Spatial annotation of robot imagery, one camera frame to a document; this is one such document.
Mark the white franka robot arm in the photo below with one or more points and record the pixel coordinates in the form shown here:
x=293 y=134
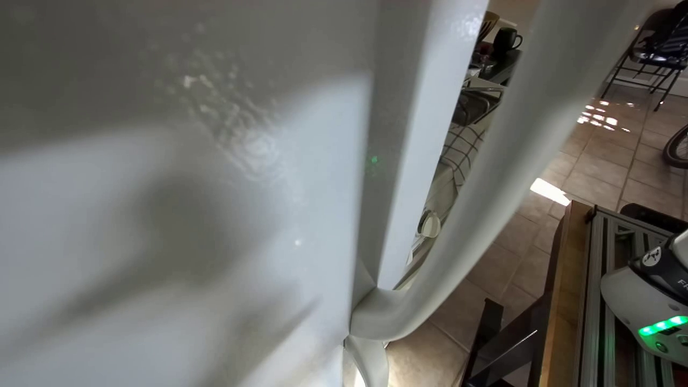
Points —
x=650 y=297

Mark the white checkered kitchen towel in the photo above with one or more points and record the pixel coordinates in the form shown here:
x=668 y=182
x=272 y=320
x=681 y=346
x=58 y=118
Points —
x=461 y=148

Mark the white refrigerator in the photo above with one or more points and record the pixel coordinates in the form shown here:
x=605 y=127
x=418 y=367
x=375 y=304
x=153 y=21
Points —
x=225 y=191

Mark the wooden edged robot table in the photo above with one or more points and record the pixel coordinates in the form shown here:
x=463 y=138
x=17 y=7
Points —
x=568 y=335

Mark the black chair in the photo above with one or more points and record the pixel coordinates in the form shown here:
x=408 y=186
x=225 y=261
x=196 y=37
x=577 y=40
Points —
x=656 y=50

